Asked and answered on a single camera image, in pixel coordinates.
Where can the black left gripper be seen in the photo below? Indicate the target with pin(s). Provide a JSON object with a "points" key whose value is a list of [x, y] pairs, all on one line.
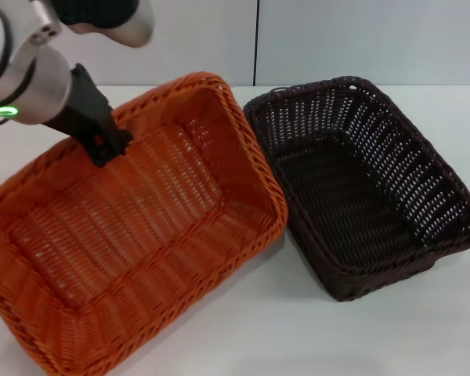
{"points": [[84, 111]]}

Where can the orange woven plastic basket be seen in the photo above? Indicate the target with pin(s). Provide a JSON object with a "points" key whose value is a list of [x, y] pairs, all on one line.
{"points": [[141, 243]]}

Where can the dark brown woven basket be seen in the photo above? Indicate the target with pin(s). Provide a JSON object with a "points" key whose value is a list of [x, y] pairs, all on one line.
{"points": [[348, 196]]}

